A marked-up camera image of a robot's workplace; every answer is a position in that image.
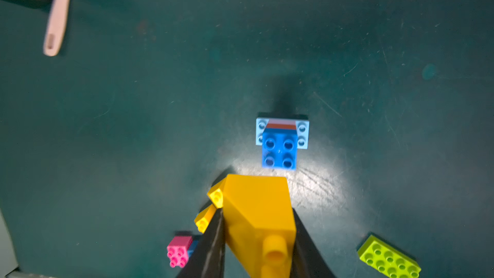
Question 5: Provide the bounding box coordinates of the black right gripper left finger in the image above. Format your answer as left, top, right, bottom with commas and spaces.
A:
177, 209, 225, 278

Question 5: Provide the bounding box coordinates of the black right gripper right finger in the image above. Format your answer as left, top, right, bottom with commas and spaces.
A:
290, 208, 336, 278

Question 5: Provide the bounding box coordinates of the lime green long lego brick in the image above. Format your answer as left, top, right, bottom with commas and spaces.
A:
357, 235, 421, 278

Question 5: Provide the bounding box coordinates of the yellow lego brick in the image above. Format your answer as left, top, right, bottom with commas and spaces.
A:
194, 204, 217, 234
223, 175, 297, 277
207, 178, 226, 209

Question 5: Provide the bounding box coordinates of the blue lego brick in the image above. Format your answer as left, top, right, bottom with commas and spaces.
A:
187, 239, 199, 258
262, 128, 298, 171

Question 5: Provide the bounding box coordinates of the orange lego brick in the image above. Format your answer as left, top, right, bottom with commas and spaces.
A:
266, 123, 297, 131

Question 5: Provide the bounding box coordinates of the purple lego brick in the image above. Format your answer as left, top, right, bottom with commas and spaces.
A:
268, 118, 296, 125

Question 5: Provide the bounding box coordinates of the blue lego brick beside pink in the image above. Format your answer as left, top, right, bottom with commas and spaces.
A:
187, 239, 199, 258

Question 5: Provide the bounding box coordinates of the pink plastic knife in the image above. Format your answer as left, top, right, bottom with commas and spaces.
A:
43, 0, 70, 57

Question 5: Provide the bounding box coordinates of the light blue lego base plate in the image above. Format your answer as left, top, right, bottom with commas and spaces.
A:
255, 117, 310, 149

